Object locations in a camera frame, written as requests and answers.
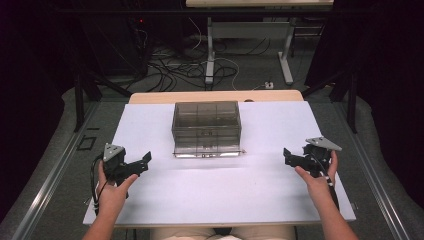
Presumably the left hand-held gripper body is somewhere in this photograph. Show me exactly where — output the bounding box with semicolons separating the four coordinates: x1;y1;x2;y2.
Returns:
102;142;130;187

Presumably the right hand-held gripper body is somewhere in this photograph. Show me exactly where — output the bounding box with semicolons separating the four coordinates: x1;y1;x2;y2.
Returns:
300;136;343;179

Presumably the transparent plastic drawer box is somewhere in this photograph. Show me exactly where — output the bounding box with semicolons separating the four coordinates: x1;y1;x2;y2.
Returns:
170;100;247;159

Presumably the person's right hand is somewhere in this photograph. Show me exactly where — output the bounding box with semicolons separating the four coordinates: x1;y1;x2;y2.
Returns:
294;150;339;208

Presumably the person's left hand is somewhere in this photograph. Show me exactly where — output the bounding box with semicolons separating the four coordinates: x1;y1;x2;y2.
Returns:
97;160;140;214

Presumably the black metal stand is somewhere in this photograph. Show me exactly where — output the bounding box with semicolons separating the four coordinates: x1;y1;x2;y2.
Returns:
73;64;134;133
300;64;360;135

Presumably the white board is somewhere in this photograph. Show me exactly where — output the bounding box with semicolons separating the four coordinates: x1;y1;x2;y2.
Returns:
82;101;357;228

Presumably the wooden table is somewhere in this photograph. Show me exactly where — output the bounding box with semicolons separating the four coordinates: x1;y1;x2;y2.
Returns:
128;89;305;104

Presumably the dark curtain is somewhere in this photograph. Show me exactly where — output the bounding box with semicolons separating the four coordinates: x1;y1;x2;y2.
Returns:
0;0;79;223
304;0;424;209

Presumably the desk with white legs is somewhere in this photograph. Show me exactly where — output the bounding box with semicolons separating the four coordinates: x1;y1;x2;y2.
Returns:
185;0;335;86

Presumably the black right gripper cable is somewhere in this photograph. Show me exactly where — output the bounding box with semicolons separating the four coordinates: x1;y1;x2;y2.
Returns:
311;153;341;212

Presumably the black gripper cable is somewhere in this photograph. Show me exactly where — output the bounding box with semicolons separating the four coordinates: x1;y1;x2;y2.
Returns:
311;153;341;212
89;154;105;217

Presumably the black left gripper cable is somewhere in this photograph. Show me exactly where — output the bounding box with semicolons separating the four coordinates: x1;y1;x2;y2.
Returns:
89;154;105;217

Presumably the metal floor rail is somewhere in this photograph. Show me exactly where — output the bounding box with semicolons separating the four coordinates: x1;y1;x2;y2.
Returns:
334;102;413;240
10;102;100;240

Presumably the tangle of floor cables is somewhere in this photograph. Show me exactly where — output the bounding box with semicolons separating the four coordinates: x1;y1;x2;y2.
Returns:
131;16;241;93

